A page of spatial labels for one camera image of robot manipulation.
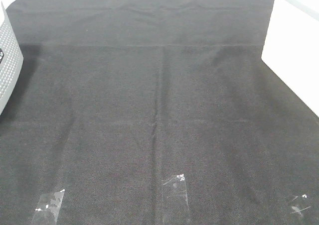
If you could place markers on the black table cloth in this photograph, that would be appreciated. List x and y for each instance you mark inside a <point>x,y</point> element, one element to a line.
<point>115,96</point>

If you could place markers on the middle clear tape strip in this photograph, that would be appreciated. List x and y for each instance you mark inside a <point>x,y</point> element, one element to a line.
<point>175,209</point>

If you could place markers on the clear tape strip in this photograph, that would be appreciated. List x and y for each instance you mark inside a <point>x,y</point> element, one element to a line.
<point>298,205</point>
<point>47,209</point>
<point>175,209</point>

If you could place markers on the white slotted storage box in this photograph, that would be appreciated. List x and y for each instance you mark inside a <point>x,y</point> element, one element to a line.
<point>291,47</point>

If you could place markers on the grey perforated basket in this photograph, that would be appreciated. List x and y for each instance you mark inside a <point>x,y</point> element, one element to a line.
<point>11,58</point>

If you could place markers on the left clear tape strip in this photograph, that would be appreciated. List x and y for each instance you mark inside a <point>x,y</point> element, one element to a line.
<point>47,209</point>

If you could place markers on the right clear tape strip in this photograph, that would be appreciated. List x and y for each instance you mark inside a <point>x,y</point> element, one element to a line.
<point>298,205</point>

